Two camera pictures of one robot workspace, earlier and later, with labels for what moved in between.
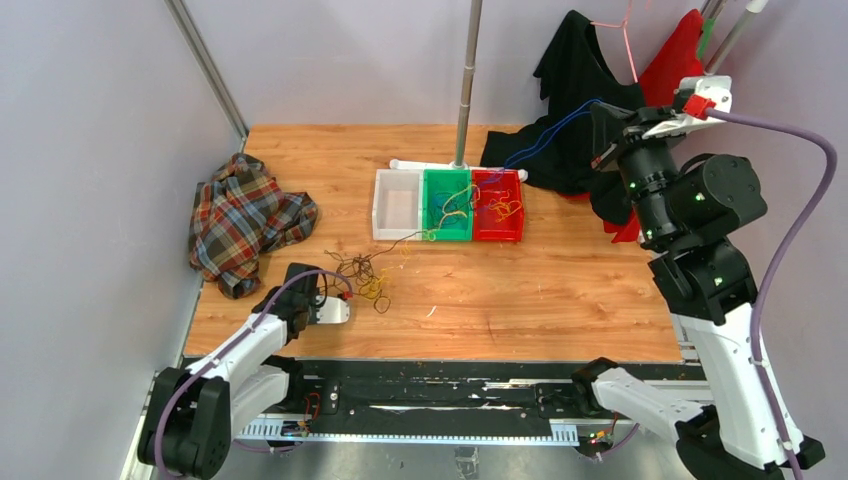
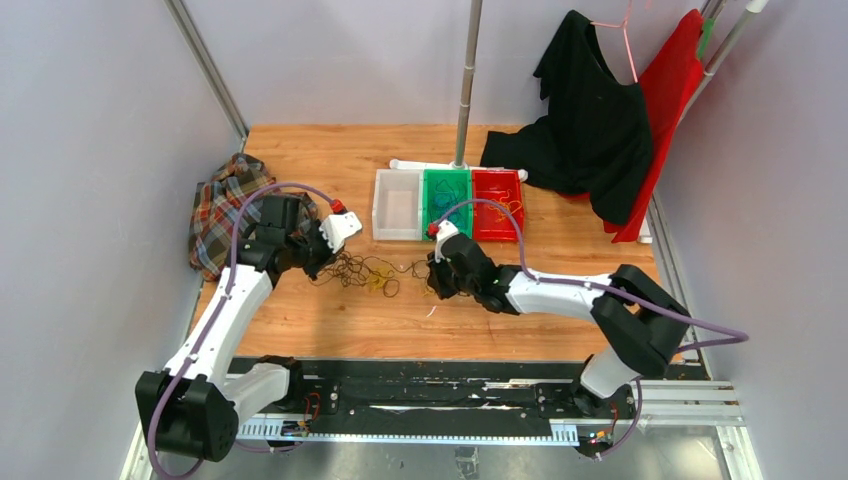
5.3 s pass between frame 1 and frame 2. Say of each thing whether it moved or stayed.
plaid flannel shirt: stayed
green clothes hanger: stayed
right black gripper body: moved
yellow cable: moved
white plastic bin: stayed
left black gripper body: moved
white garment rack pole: stayed
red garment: stayed
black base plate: stayed
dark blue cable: moved
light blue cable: stayed
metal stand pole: stayed
